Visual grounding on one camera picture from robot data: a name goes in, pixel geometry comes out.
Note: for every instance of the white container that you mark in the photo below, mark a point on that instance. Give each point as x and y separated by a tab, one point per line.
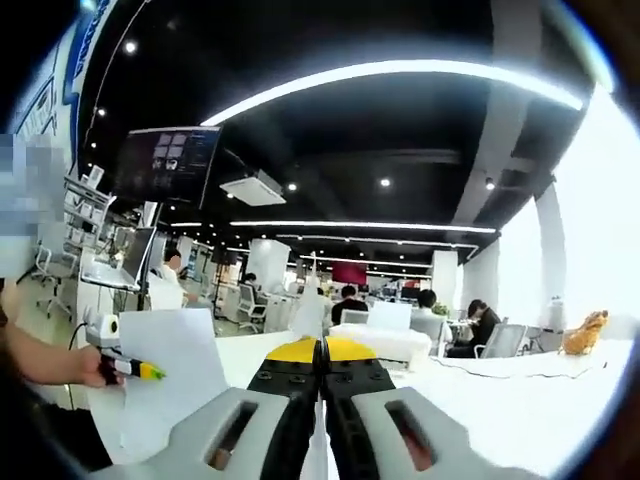
556	315

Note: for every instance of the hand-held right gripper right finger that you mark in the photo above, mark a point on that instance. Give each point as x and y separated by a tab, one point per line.
360	400

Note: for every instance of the white storage shelf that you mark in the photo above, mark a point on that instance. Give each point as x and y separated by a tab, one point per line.
87	210

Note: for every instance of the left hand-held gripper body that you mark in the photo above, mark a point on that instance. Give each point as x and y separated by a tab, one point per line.
102	330

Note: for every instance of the person in dark shirt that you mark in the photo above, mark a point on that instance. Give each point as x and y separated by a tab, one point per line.
85	55
30	435

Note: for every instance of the grey office chair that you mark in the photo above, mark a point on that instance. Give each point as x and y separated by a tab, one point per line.
505	340

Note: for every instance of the white table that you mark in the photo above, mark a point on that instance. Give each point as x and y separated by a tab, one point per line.
500	410

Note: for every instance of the laptop on stand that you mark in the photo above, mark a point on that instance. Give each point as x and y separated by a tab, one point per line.
132	260

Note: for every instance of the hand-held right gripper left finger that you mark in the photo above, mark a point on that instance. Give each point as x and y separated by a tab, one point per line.
280	400

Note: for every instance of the long ceiling light strip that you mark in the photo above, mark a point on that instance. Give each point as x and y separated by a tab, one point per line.
400	70
360	226

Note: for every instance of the black hanging monitor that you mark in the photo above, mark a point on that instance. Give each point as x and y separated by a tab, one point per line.
165	165

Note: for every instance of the person's left hand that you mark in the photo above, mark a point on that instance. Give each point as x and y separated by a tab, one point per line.
87	367

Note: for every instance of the red screen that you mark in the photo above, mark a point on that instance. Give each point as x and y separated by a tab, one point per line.
350	272

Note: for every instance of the white ceiling air conditioner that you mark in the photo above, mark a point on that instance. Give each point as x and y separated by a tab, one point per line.
252	190

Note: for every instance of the white printer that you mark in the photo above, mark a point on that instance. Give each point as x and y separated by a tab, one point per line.
380	342

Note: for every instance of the orange plush toy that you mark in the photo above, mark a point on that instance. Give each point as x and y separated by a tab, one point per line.
582	337

